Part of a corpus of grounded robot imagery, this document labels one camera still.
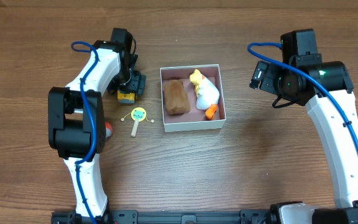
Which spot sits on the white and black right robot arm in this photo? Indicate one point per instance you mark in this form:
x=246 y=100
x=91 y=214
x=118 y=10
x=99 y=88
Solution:
x=326 y=91

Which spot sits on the white plush duck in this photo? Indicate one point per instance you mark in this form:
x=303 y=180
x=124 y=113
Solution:
x=207 y=94

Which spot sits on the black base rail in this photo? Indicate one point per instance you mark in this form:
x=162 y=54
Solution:
x=135 y=217

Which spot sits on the wooden cat rattle drum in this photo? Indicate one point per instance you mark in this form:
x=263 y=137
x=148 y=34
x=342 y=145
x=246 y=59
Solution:
x=138 y=115

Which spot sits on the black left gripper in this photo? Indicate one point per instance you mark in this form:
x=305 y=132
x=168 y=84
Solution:
x=136 y=84

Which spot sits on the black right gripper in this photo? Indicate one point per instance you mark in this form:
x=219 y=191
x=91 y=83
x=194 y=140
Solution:
x=268 y=81

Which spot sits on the brown plush toy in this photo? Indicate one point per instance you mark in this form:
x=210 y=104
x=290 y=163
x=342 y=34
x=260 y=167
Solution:
x=175 y=97

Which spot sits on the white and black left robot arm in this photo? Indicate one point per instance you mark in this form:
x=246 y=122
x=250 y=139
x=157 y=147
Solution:
x=76 y=124

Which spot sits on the yellow and blue toy truck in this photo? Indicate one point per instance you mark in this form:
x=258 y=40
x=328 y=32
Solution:
x=126 y=97

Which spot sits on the white box pink inside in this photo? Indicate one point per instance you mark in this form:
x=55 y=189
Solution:
x=195 y=119

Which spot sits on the orange toy ball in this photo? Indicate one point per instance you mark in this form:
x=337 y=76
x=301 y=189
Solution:
x=108 y=129

